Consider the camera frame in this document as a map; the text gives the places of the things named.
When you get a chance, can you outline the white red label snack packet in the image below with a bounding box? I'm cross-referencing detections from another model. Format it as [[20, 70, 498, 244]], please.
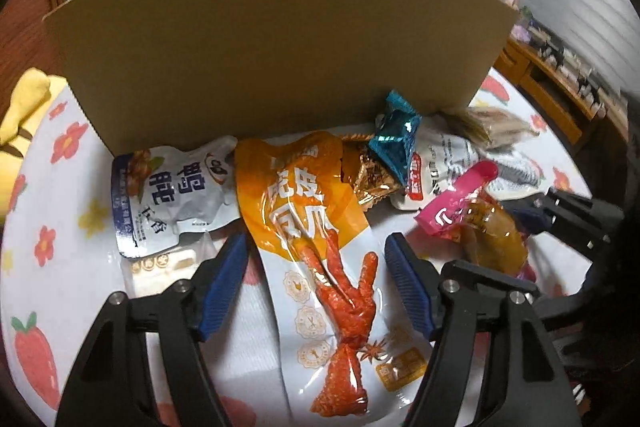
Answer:
[[390, 127, 481, 212]]

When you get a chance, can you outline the orange chicken feet snack packet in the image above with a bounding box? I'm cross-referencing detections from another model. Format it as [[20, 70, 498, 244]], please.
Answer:
[[234, 132, 436, 418]]

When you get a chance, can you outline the yellow plush toy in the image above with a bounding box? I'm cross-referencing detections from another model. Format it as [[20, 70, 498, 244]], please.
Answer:
[[0, 68, 68, 218]]

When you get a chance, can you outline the grey striped snack packet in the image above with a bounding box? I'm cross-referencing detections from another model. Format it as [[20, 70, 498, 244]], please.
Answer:
[[495, 151, 548, 192]]

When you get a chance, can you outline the teal foil candy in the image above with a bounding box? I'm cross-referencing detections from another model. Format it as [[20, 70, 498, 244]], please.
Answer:
[[368, 90, 423, 188]]

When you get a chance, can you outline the small white snack packet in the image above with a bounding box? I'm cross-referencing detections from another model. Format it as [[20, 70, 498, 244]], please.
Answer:
[[122, 239, 216, 298]]

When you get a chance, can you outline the white nut print snack pouch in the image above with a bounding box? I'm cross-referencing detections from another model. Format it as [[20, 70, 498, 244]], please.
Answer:
[[111, 135, 240, 260]]

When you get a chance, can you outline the row of small trinkets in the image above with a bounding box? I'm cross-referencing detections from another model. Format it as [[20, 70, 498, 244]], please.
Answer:
[[505, 0, 623, 112]]

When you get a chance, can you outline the fruit and flower print tablecloth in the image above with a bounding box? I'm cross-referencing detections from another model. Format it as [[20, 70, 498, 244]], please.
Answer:
[[0, 67, 601, 427]]

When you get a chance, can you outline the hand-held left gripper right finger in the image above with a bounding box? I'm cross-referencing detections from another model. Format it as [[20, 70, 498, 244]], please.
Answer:
[[384, 232, 576, 427]]

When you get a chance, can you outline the brown louvred wooden door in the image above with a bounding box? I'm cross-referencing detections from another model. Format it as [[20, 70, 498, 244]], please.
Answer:
[[0, 0, 68, 78]]

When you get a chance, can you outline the brown cardboard box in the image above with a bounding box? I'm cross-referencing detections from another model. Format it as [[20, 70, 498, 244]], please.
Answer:
[[42, 0, 521, 158]]

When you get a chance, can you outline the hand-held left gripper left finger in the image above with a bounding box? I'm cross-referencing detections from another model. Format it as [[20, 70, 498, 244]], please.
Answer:
[[54, 234, 249, 427]]

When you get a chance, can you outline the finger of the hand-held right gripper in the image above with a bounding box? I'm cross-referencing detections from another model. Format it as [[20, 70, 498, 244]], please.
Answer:
[[515, 186, 627, 265]]

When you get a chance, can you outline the wooden cabinet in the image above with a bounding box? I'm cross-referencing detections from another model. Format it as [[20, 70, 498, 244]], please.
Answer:
[[492, 34, 631, 148]]

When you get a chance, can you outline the brown clear snack packet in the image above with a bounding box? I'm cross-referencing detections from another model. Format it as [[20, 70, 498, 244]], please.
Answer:
[[440, 106, 541, 148]]

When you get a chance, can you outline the pink clear snack packet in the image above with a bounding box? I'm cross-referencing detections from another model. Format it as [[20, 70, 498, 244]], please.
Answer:
[[414, 160, 538, 283]]

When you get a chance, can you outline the orange foil candy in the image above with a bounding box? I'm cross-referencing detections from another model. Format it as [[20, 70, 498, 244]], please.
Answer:
[[340, 134, 406, 208]]

